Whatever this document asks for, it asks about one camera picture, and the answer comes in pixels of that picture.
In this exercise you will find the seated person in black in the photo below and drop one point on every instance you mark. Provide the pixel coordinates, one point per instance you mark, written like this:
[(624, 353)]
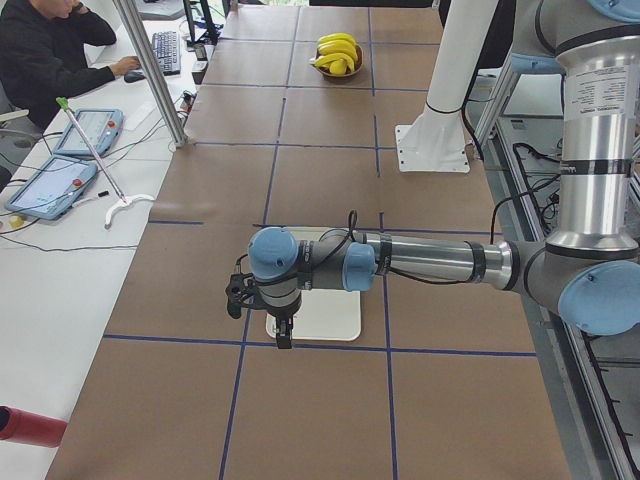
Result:
[(43, 56)]

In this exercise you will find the white rectangular bear plate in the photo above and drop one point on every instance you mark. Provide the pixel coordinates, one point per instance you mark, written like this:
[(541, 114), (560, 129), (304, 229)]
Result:
[(327, 312)]

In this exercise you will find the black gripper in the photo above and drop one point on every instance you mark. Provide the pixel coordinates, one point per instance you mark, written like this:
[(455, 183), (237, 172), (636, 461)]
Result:
[(281, 316)]

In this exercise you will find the bright yellow banana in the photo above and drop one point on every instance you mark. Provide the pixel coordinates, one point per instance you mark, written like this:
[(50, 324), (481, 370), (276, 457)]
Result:
[(338, 36)]

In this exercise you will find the aluminium frame post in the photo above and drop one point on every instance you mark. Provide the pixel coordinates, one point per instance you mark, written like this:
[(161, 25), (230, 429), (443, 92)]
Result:
[(133, 24)]

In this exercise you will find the black computer keyboard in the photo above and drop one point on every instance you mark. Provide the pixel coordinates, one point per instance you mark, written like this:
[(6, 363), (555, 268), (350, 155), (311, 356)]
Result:
[(166, 48)]

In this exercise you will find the dark yellow banana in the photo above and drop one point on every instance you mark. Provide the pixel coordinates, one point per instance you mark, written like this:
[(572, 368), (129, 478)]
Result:
[(337, 46)]

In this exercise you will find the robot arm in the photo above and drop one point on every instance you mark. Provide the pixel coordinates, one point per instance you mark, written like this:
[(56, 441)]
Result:
[(586, 271)]

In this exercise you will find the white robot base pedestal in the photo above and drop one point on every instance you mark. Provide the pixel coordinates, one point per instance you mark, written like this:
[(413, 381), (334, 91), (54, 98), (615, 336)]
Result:
[(435, 141)]

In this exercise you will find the black computer mouse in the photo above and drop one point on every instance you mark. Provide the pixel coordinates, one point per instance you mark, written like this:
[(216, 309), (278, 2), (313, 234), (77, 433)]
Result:
[(134, 76)]

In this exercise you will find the yellow banana in basket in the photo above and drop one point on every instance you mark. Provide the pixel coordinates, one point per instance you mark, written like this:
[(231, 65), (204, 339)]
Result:
[(359, 61)]

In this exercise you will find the blue teach pendant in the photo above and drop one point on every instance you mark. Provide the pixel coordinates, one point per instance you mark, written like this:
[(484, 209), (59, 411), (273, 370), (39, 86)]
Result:
[(101, 126), (52, 190)]

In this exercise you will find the upper blue teach pendant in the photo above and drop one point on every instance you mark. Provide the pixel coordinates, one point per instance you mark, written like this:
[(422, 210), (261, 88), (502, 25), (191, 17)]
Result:
[(101, 126)]

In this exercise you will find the red cylinder bottle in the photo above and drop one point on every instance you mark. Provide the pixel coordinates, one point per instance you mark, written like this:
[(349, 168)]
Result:
[(28, 428)]

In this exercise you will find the lower blue teach pendant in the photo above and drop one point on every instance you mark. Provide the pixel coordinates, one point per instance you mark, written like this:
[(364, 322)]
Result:
[(52, 190)]

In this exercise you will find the woven wicker fruit basket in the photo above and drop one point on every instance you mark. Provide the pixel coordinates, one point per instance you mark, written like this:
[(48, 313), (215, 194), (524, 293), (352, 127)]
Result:
[(338, 64)]

